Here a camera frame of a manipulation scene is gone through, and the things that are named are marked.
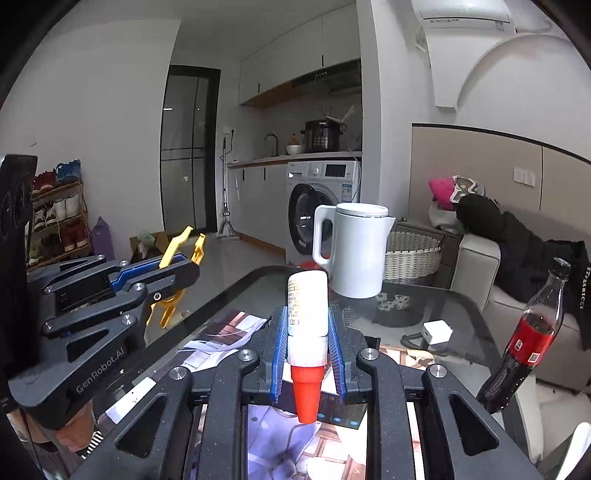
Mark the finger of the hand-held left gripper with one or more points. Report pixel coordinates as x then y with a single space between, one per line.
171 281
138 272

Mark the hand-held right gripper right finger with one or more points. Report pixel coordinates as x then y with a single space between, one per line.
337 350

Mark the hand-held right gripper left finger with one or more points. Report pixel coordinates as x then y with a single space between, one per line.
277 350

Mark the yellow plastic clip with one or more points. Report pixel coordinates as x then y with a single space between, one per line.
174 247

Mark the white glue bottle red cap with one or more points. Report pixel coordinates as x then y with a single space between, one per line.
304 314

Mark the person's left hand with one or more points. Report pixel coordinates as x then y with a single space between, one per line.
74 434

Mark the cardboard box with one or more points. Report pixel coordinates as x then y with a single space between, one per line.
161 237

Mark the purple bag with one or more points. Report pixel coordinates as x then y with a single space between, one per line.
102 240

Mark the printed table mat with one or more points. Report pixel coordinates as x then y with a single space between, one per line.
231 332

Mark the dark patterned cushion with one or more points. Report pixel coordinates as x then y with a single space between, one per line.
392 304

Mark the orange bag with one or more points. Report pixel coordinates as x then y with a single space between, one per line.
309 264

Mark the white charger adapter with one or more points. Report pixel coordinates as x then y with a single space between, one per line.
436 332

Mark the wooden shoe rack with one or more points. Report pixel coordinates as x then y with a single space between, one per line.
60 207

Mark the mop with metal pole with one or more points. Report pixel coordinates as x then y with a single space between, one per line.
226 194

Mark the white electric kettle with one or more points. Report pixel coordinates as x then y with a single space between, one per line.
360 249

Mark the white wicker basket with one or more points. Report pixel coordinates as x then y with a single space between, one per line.
411 258

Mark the white kitchen counter cabinet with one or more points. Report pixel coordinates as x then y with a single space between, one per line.
258 198

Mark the black framed glass door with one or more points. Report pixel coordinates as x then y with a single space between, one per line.
184 138

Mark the light grey sofa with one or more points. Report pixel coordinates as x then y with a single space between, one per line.
475 267

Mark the white cloth bundle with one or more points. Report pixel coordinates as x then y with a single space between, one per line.
443 217

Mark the white washing machine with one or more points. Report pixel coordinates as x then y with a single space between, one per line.
341 175

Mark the kitchen faucet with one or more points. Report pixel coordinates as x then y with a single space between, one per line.
272 138

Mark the white bowl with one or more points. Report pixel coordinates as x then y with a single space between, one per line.
293 149

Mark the cola bottle red label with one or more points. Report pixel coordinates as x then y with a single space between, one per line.
526 341

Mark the pink cloth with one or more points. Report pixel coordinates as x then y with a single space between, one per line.
441 189

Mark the black jacket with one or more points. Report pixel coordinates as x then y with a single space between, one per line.
508 240

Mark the patterned cloth bag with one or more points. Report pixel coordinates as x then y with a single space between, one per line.
466 187

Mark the black rice cooker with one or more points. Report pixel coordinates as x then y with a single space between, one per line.
321 136

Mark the white upper kitchen cabinet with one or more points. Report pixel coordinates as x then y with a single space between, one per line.
286 60

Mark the range hood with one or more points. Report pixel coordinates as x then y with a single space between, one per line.
332 76

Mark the white air conditioner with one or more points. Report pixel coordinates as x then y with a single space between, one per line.
461 11

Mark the white wall socket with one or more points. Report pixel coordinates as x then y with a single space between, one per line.
228 131

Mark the white wall switch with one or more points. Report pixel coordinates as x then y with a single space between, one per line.
524 176

